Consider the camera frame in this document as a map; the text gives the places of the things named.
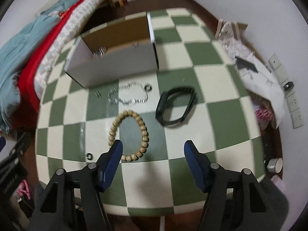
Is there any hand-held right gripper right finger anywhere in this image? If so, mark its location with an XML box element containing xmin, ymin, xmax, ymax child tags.
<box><xmin>184</xmin><ymin>140</ymin><xmax>289</xmax><ymax>231</ymax></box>

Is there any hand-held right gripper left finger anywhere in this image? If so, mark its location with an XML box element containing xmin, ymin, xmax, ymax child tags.
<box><xmin>28</xmin><ymin>140</ymin><xmax>124</xmax><ymax>231</ymax></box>

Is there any wooden bead bracelet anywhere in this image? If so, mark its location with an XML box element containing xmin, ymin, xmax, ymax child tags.
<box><xmin>108</xmin><ymin>110</ymin><xmax>150</xmax><ymax>163</ymax></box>

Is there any cardboard box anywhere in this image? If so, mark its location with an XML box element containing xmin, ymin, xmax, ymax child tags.
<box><xmin>64</xmin><ymin>12</ymin><xmax>160</xmax><ymax>88</ymax></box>

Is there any pink cloth item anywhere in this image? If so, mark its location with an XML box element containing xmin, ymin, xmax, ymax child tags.
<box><xmin>18</xmin><ymin>180</ymin><xmax>32</xmax><ymax>201</ymax></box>

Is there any black wristband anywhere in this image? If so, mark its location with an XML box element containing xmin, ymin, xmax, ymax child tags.
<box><xmin>155</xmin><ymin>87</ymin><xmax>196</xmax><ymax>127</ymax></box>

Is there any white cup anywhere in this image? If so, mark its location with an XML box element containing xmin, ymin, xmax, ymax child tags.
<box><xmin>266</xmin><ymin>157</ymin><xmax>284</xmax><ymax>173</ymax></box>

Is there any green checkered tablecloth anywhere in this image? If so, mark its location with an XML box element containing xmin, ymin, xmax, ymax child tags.
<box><xmin>36</xmin><ymin>8</ymin><xmax>266</xmax><ymax>217</ymax></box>

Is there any red white patterned bag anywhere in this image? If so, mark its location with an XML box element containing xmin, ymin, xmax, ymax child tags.
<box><xmin>255</xmin><ymin>106</ymin><xmax>275</xmax><ymax>126</ymax></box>

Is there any red blanket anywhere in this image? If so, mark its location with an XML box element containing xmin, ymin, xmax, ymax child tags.
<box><xmin>10</xmin><ymin>0</ymin><xmax>104</xmax><ymax>130</ymax></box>

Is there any black flat item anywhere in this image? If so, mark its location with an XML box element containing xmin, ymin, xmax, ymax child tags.
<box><xmin>235</xmin><ymin>56</ymin><xmax>259</xmax><ymax>74</ymax></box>

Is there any white checked quilt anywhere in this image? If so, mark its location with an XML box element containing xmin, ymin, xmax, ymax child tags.
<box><xmin>34</xmin><ymin>0</ymin><xmax>113</xmax><ymax>97</ymax></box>

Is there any silver bead bracelet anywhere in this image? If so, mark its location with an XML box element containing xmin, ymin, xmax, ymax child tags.
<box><xmin>107</xmin><ymin>81</ymin><xmax>153</xmax><ymax>106</ymax></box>

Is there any silver chain bracelet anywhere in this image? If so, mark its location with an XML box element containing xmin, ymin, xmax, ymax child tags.
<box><xmin>91</xmin><ymin>47</ymin><xmax>108</xmax><ymax>59</ymax></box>

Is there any white wall socket strip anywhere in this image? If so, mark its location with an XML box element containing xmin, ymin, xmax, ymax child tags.
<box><xmin>268</xmin><ymin>54</ymin><xmax>304</xmax><ymax>129</ymax></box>

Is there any paper bag with handles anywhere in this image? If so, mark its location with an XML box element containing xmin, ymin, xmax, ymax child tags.
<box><xmin>215</xmin><ymin>19</ymin><xmax>249</xmax><ymax>40</ymax></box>

